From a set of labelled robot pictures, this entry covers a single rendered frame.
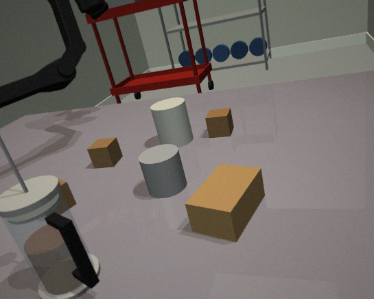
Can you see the glass french press with plunger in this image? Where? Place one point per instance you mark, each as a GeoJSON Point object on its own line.
{"type": "Point", "coordinates": [39, 219]}

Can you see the tan rectangular block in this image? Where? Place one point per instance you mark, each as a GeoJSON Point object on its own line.
{"type": "Point", "coordinates": [225, 202]}

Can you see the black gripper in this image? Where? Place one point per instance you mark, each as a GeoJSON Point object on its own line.
{"type": "Point", "coordinates": [100, 12]}

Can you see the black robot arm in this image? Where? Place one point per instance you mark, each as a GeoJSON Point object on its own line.
{"type": "Point", "coordinates": [59, 73]}

